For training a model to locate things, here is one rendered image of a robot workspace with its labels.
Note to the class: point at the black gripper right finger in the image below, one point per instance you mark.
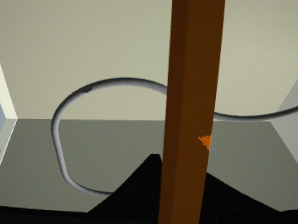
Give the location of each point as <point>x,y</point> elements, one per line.
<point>222,204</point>

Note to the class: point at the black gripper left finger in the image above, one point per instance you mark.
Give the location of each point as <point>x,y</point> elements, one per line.
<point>136,202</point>

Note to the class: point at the brown long bar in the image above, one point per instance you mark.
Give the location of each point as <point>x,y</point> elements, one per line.
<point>191,93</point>

